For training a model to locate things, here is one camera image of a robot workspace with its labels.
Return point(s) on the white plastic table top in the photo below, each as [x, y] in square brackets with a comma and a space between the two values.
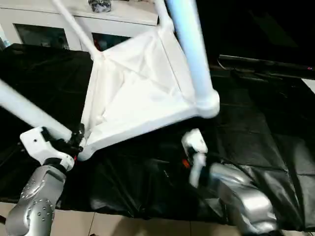
[147, 86]

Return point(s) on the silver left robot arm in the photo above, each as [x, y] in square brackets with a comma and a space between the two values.
[37, 191]

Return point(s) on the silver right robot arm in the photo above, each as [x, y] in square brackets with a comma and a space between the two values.
[241, 191]

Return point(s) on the black plastic mat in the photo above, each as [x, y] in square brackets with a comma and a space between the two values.
[246, 147]

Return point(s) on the white cabinet with glass doors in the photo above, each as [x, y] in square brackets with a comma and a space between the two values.
[49, 22]

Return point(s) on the black metal rod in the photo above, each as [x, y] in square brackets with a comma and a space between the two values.
[265, 65]

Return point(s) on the black bundle on cabinet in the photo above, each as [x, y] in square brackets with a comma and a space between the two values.
[99, 5]

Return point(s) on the white flat panel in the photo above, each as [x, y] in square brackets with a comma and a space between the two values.
[310, 84]

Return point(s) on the black backdrop cloth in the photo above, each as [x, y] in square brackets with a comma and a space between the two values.
[258, 24]

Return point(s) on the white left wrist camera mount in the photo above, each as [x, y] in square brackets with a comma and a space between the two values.
[39, 145]

